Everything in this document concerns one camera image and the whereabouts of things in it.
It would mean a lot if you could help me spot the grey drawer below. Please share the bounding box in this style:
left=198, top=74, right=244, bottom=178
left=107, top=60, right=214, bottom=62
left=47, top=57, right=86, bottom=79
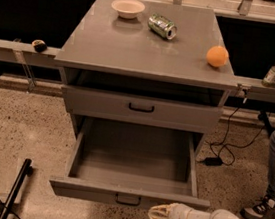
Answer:
left=49, top=117, right=210, bottom=210
left=62, top=85, right=222, bottom=134

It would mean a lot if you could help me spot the grey drawer cabinet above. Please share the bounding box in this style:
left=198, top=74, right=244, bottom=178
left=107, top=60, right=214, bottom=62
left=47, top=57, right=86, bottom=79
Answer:
left=59, top=0, right=234, bottom=150

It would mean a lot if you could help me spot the grey white sneaker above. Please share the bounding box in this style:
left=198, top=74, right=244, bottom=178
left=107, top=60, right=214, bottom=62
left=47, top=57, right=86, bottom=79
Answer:
left=240, top=196, right=275, bottom=219

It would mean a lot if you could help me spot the black table leg right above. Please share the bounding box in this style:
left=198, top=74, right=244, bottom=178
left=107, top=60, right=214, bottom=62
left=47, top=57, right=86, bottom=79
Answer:
left=257, top=110, right=275, bottom=136

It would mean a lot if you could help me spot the orange fruit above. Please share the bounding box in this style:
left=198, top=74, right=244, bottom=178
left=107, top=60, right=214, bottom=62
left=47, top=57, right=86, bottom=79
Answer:
left=206, top=45, right=229, bottom=68

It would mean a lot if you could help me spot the clear glass bottle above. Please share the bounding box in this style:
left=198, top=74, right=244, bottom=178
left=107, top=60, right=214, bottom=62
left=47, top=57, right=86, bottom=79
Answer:
left=262, top=64, right=275, bottom=86

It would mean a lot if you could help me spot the green soda can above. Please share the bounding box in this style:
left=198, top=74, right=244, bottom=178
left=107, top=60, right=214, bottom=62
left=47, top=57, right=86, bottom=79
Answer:
left=148, top=13, right=177, bottom=40

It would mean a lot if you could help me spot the small black round object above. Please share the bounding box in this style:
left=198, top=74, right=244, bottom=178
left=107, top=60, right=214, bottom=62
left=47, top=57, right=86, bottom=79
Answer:
left=31, top=39, right=47, bottom=52

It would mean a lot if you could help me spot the white ceramic bowl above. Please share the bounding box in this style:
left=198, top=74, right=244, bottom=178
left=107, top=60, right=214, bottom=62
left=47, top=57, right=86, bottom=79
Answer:
left=111, top=0, right=145, bottom=20

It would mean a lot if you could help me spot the grey metal rail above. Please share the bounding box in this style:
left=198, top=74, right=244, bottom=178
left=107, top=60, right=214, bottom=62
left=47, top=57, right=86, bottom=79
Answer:
left=0, top=40, right=275, bottom=103

